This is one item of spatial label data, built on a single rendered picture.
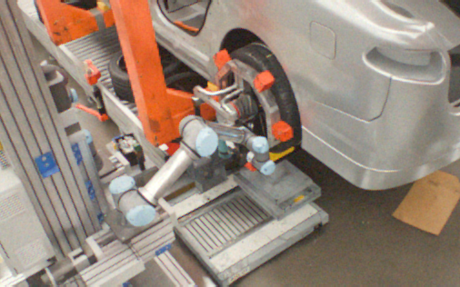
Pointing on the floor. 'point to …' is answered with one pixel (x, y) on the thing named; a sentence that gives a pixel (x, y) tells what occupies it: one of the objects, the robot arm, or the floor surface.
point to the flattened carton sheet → (430, 202)
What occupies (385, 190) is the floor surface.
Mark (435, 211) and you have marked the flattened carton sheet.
